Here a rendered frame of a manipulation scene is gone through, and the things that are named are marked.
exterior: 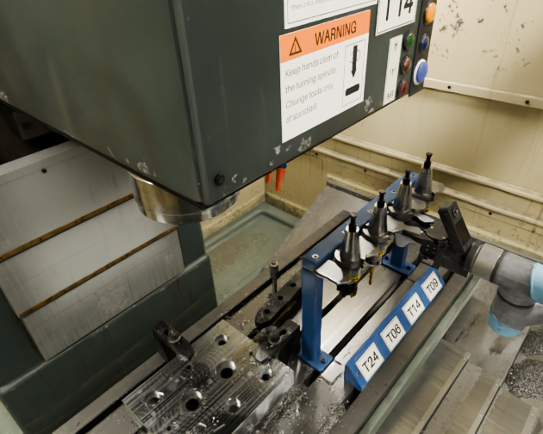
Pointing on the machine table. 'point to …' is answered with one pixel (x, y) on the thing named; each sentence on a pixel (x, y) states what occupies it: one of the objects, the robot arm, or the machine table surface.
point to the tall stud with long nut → (273, 275)
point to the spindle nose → (172, 204)
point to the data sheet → (318, 9)
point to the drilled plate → (269, 396)
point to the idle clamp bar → (283, 297)
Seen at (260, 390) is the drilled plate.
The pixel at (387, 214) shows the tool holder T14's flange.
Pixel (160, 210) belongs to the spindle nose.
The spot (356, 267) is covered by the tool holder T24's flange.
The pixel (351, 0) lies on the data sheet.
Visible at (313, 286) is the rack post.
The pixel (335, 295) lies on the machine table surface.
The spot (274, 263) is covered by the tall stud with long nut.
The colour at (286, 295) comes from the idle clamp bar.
